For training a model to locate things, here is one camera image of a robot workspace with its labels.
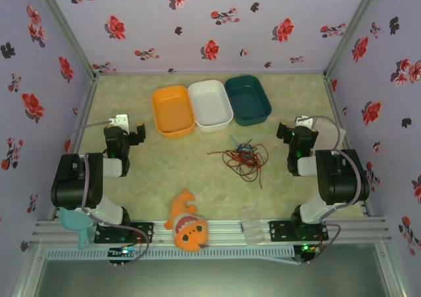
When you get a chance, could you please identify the aluminium corner post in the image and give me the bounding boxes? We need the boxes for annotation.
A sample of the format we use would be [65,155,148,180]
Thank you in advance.
[31,0,99,78]
[323,0,385,78]

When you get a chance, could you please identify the right aluminium side rail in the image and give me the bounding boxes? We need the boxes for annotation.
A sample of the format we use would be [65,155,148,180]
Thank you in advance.
[324,75,374,217]

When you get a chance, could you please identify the left aluminium side rail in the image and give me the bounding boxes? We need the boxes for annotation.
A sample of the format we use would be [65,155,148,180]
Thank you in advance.
[49,76,99,222]

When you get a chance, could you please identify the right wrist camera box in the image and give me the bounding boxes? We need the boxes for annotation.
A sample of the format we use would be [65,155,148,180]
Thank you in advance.
[295,114,313,129]

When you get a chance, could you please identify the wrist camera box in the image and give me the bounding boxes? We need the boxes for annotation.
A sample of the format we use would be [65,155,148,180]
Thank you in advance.
[108,114,130,131]
[295,114,313,129]

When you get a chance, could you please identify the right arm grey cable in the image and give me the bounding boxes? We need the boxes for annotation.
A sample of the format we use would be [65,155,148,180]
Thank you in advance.
[297,115,371,265]

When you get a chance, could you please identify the teal plastic bin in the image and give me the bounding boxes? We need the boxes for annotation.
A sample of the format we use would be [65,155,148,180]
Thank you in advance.
[224,75,273,127]

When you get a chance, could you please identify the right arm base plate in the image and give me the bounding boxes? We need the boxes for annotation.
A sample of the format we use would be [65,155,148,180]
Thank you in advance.
[268,220,330,242]

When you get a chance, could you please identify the controller board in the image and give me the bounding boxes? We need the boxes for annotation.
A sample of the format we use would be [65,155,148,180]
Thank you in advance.
[108,246,139,258]
[301,243,322,256]

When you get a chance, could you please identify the orange plush fish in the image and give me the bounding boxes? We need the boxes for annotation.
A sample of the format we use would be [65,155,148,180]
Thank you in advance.
[164,187,209,252]

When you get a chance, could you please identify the left aluminium corner post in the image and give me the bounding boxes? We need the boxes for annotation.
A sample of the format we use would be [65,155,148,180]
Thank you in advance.
[31,0,99,78]

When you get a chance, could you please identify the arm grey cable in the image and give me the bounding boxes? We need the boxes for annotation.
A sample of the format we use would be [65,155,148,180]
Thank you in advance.
[297,115,371,265]
[65,121,151,265]

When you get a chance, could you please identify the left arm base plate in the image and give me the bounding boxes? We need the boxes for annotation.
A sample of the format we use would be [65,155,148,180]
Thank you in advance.
[94,221,155,244]

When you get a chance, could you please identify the left arm grey cable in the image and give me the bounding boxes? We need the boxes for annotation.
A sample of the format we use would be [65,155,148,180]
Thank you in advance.
[65,121,151,265]

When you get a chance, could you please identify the aluminium side rail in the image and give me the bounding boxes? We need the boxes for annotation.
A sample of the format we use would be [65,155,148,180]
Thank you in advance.
[49,76,99,222]
[324,75,374,217]

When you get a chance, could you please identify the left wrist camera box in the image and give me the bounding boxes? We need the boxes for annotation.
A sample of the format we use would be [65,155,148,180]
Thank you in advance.
[108,114,130,131]

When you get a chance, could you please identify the white plastic bin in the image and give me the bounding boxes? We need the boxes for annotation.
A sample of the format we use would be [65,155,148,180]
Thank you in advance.
[187,79,234,133]

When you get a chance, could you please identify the white slotted cable duct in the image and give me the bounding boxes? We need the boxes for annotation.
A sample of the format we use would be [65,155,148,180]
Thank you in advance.
[44,246,302,265]

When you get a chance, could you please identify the thin red cable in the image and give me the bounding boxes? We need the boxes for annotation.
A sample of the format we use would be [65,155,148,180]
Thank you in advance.
[206,142,264,176]

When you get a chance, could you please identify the thin blue cable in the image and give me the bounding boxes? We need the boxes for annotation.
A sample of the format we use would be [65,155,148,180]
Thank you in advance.
[229,134,256,157]

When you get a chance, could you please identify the orange plastic bin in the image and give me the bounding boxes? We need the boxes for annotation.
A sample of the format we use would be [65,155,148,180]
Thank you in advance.
[151,85,197,139]

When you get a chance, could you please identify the left controller board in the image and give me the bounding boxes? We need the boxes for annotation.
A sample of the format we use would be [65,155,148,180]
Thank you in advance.
[108,246,139,258]

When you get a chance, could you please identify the right controller board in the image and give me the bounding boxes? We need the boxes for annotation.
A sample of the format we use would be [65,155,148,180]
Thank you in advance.
[301,243,322,256]

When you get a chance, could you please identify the aluminium front rail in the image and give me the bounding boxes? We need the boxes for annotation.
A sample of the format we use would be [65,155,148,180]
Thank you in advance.
[31,216,391,245]

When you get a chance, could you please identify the clear plastic container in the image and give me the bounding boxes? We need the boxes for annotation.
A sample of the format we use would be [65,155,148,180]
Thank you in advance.
[238,206,266,245]

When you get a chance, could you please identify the right aluminium corner post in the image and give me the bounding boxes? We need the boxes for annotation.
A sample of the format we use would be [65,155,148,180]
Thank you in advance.
[323,0,385,78]

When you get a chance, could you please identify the red and black cables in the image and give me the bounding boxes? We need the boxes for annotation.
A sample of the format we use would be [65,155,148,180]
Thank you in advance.
[223,142,269,189]

